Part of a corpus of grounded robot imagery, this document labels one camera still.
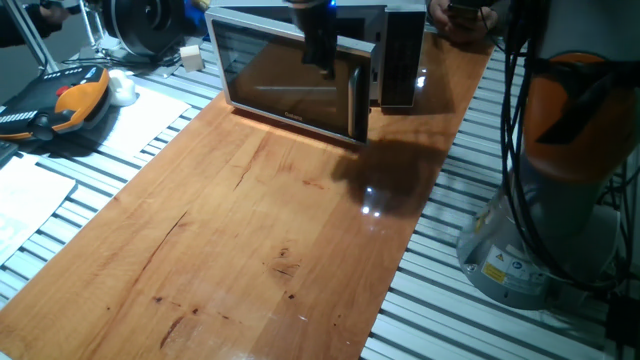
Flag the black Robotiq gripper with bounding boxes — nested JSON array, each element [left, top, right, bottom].
[[284, 0, 339, 81]]

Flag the silver microwave oven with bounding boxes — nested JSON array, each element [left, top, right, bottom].
[[204, 6, 377, 147]]

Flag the dark smartphone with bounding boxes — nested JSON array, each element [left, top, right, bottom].
[[447, 2, 484, 24]]

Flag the black sleeved forearm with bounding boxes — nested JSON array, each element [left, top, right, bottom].
[[0, 5, 51, 50]]

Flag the silver black microwave body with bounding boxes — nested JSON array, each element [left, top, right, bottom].
[[219, 3, 428, 109]]

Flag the bare hand holding phone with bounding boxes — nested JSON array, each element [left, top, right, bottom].
[[428, 0, 500, 45]]

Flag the dark gloved hand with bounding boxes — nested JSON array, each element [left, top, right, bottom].
[[30, 2, 72, 27]]

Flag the small pale wooden cube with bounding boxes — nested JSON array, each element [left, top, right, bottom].
[[179, 43, 207, 73]]

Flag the blue object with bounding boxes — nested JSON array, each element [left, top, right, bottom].
[[183, 0, 210, 30]]

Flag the black round machine housing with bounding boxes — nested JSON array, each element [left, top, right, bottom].
[[99, 0, 190, 59]]

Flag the brown wooden board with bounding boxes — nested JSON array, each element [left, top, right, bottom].
[[0, 30, 496, 360]]

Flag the white rounded plastic object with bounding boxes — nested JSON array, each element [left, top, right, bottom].
[[107, 68, 138, 108]]

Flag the orange black teach pendant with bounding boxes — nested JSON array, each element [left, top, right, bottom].
[[0, 64, 112, 143]]

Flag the white printed paper sheet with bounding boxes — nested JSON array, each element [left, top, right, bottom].
[[0, 152, 78, 267]]

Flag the black cables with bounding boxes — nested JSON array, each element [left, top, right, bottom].
[[59, 39, 184, 71]]

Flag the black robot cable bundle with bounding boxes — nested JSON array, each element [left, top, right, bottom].
[[499, 0, 626, 296]]

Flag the aluminium profile post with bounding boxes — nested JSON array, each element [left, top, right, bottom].
[[2, 0, 60, 77]]

